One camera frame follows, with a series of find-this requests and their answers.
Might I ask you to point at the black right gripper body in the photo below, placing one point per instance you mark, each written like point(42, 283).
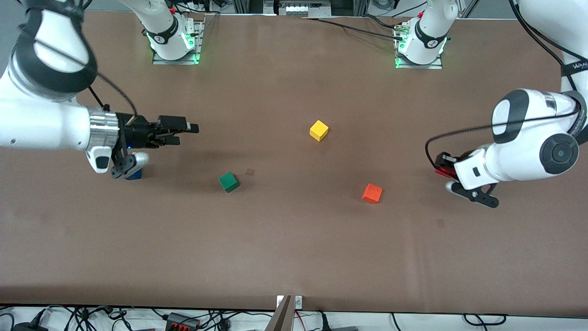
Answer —
point(134, 133)

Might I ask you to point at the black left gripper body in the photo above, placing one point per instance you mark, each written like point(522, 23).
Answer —
point(442, 160)

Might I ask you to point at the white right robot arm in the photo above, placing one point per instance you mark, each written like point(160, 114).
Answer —
point(41, 124)

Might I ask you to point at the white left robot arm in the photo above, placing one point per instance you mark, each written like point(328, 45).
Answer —
point(528, 156)

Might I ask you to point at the blue wooden block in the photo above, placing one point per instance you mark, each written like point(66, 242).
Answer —
point(135, 175)

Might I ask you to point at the green wooden block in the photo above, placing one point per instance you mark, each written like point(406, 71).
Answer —
point(228, 182)

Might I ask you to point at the orange wooden block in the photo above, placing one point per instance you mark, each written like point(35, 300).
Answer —
point(372, 193)

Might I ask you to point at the yellow wooden block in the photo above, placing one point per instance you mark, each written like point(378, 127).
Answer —
point(319, 130)

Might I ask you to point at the silver electronics box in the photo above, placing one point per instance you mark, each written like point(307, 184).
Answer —
point(303, 8)

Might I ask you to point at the large table cover sheet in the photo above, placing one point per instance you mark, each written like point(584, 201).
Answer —
point(294, 257)

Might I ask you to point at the black connector box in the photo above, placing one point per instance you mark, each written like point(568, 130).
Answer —
point(181, 322)

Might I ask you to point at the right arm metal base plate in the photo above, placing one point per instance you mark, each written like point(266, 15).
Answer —
point(158, 61)

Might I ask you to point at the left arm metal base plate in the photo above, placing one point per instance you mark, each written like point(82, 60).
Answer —
point(436, 65)

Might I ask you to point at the small metal bracket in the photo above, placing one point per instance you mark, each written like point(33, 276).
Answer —
point(298, 302)

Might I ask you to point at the wooden post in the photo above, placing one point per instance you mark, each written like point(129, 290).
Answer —
point(282, 318)

